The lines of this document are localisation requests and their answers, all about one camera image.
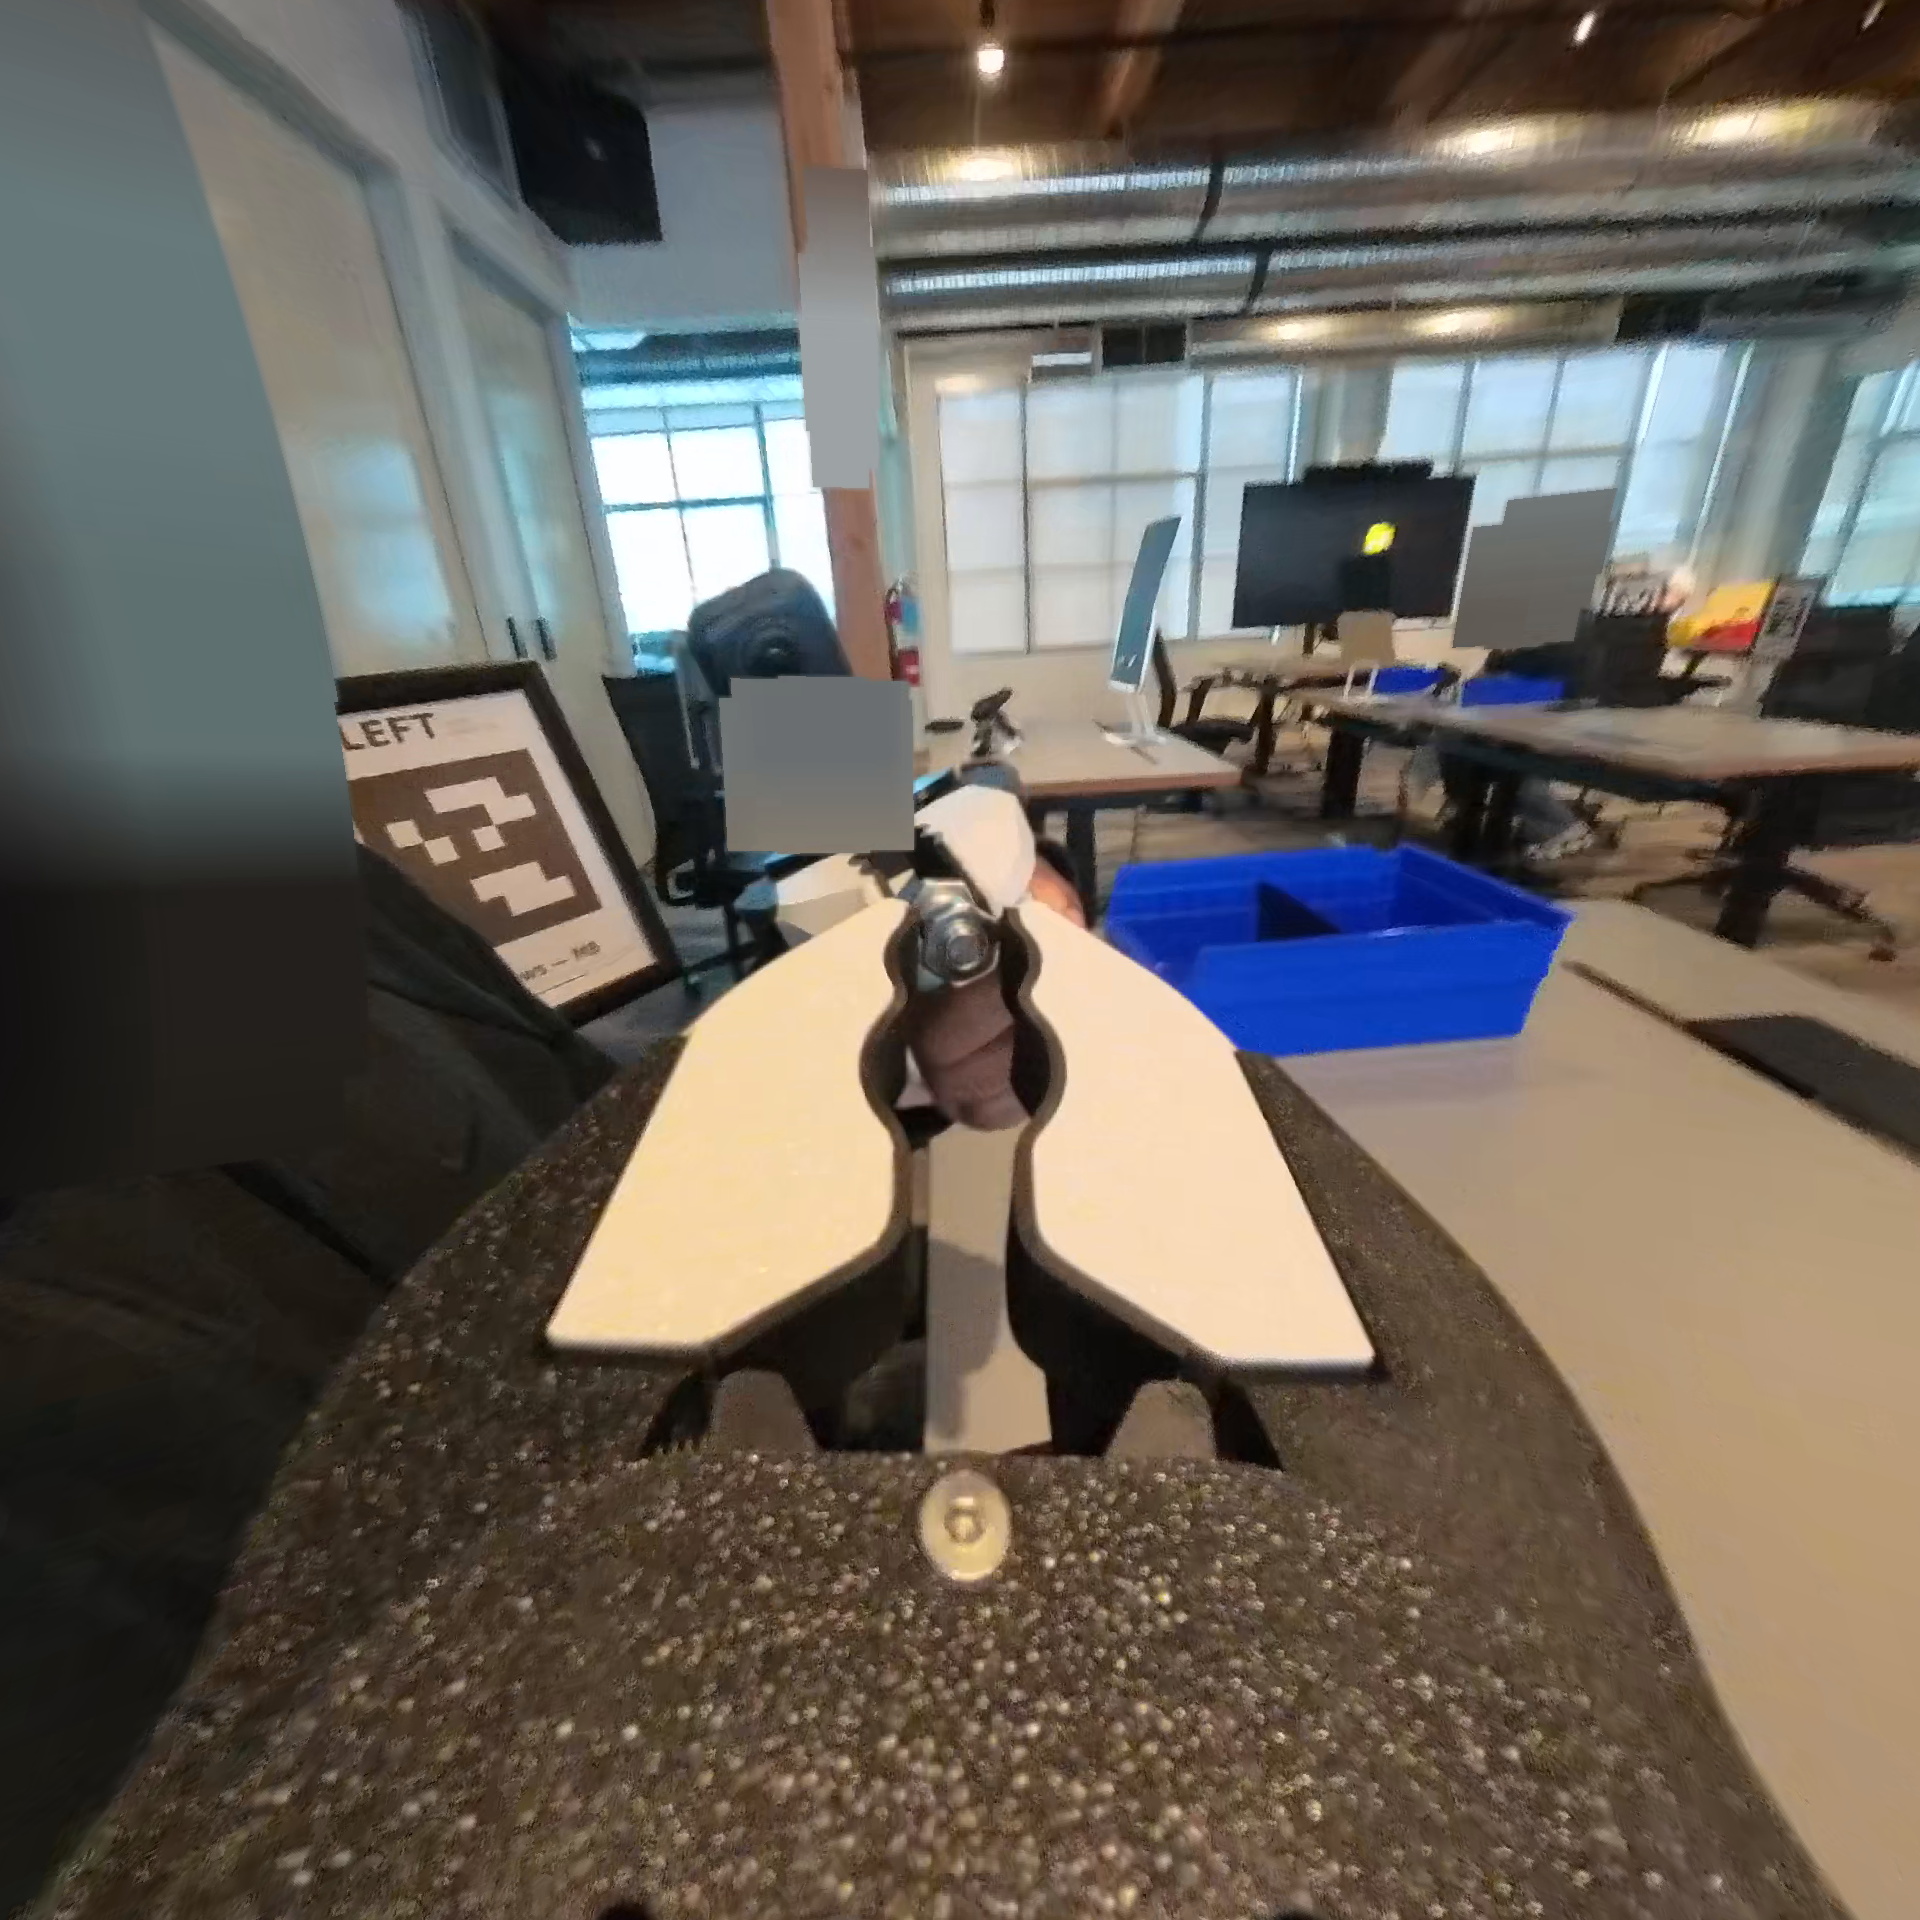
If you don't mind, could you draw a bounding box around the black wall speaker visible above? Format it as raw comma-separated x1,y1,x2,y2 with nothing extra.
493,45,664,249

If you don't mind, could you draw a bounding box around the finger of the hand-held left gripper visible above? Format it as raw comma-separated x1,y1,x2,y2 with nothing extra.
772,853,908,944
909,785,1042,912

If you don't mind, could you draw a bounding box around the yellow storage bin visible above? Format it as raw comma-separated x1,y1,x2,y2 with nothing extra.
1669,577,1784,656

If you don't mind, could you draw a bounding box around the large blue plastic bin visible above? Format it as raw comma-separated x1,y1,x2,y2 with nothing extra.
1101,842,1569,1059

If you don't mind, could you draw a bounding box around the long wooden desk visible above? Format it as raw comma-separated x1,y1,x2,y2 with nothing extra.
1156,648,1920,947

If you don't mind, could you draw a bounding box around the framed black white poster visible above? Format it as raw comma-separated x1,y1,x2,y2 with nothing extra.
332,662,685,1029

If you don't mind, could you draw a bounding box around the clear tilted panel stand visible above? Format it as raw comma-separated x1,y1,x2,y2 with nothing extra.
1101,515,1190,753

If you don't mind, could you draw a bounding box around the large black monitor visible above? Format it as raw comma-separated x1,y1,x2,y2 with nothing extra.
1231,467,1480,635

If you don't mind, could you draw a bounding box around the wooden support post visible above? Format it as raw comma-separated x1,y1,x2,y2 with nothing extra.
762,0,895,682

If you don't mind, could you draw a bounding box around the black mesh office chair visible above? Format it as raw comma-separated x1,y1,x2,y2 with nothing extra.
600,667,789,976

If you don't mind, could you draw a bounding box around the long silver ceiling duct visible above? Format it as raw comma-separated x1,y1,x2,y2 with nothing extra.
871,106,1920,361

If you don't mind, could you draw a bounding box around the metal bolt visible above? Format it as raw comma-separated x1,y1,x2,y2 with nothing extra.
908,881,1007,995

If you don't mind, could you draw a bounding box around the person's black jacket torso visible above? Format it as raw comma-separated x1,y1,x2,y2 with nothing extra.
0,855,617,1864

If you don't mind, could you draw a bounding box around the person's left hand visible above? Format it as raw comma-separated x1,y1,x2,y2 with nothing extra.
909,850,1095,1134

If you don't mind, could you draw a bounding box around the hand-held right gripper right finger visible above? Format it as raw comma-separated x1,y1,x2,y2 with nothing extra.
992,901,1377,1387

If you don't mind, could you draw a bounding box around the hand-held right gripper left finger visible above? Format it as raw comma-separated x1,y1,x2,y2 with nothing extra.
544,901,934,1377

